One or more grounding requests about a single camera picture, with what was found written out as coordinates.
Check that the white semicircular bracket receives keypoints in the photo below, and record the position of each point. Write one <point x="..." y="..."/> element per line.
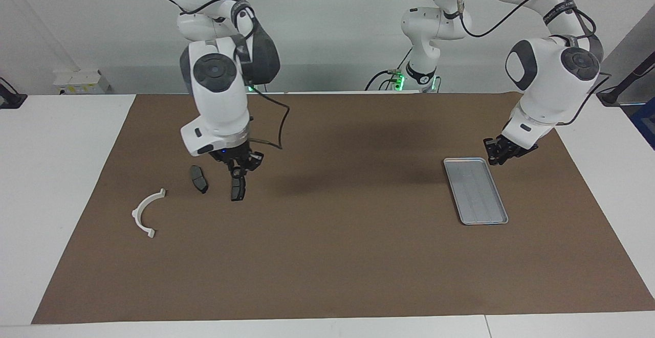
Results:
<point x="136" y="215"/>

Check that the brown table mat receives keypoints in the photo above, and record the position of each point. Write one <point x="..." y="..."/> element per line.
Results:
<point x="332" y="256"/>

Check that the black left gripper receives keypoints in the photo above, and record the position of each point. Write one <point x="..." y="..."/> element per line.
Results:
<point x="519" y="146"/>

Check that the black table clamp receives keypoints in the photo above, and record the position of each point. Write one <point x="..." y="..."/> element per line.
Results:
<point x="10" y="100"/>

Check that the curved dark brake pad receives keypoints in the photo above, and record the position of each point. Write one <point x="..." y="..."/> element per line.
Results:
<point x="199" y="179"/>

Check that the rectangular dark brake pad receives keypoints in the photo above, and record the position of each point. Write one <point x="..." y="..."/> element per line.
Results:
<point x="238" y="190"/>

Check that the blue crate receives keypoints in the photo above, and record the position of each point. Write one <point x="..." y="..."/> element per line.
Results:
<point x="646" y="123"/>

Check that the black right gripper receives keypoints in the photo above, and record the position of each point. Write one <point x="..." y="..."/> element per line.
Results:
<point x="238" y="155"/>

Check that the silver metal tray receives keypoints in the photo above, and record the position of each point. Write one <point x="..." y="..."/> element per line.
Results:
<point x="476" y="195"/>

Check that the black angled stand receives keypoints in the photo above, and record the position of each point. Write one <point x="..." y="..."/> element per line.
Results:
<point x="611" y="96"/>

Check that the white power box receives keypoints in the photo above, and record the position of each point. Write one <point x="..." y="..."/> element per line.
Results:
<point x="82" y="82"/>

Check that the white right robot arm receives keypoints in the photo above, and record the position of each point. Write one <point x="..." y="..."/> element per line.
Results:
<point x="220" y="108"/>

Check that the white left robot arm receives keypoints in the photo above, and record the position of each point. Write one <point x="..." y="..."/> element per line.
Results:
<point x="547" y="87"/>

